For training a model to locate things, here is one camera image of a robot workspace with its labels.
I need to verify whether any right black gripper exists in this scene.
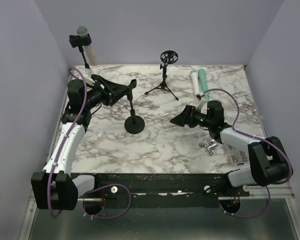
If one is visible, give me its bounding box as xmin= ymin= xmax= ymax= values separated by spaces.
xmin=170 ymin=104 xmax=213 ymax=128

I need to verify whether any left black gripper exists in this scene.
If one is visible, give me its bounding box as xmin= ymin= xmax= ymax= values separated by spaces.
xmin=84 ymin=75 xmax=128 ymax=110

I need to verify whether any white microphone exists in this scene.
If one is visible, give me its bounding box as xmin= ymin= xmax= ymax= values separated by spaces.
xmin=190 ymin=70 xmax=200 ymax=96

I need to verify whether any mint green microphone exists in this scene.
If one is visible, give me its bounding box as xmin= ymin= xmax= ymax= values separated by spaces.
xmin=198 ymin=68 xmax=208 ymax=93

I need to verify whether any black tripod shock mount stand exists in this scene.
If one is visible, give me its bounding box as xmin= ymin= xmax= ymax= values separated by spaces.
xmin=144 ymin=50 xmax=179 ymax=101

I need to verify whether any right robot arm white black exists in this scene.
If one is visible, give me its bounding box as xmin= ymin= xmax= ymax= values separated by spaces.
xmin=170 ymin=100 xmax=292 ymax=196

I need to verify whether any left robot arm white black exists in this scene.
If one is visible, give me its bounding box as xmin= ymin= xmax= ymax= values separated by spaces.
xmin=31 ymin=74 xmax=137 ymax=211

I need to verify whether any black round base clip stand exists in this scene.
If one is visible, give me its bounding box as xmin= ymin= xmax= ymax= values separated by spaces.
xmin=69 ymin=35 xmax=92 ymax=69

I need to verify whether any glitter silver mesh microphone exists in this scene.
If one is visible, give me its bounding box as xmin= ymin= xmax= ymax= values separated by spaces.
xmin=76 ymin=25 xmax=98 ymax=66

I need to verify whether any chrome faucet fitting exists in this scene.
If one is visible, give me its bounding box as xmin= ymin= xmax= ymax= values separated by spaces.
xmin=198 ymin=139 xmax=218 ymax=156

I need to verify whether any clear screw organizer box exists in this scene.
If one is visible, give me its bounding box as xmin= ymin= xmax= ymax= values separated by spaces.
xmin=228 ymin=145 xmax=249 ymax=166

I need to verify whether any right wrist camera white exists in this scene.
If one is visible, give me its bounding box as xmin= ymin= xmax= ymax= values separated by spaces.
xmin=195 ymin=92 xmax=207 ymax=111

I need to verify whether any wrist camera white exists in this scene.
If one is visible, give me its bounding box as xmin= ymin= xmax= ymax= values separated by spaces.
xmin=83 ymin=68 xmax=95 ymax=86
xmin=195 ymin=92 xmax=207 ymax=111

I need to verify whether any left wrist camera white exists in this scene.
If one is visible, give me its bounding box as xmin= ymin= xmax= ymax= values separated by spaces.
xmin=83 ymin=68 xmax=95 ymax=86

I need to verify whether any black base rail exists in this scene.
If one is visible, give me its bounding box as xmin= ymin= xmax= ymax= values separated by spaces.
xmin=41 ymin=171 xmax=251 ymax=210

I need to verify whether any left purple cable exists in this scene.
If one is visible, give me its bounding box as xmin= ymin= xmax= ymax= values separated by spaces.
xmin=47 ymin=66 xmax=132 ymax=221

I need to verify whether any purple cable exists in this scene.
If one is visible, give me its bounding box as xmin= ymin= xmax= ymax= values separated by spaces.
xmin=47 ymin=66 xmax=132 ymax=221
xmin=201 ymin=88 xmax=294 ymax=218

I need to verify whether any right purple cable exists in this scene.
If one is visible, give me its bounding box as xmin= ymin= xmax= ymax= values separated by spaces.
xmin=201 ymin=88 xmax=294 ymax=218

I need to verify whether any aluminium extrusion frame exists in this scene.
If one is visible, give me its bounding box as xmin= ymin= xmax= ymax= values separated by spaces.
xmin=17 ymin=64 xmax=77 ymax=240

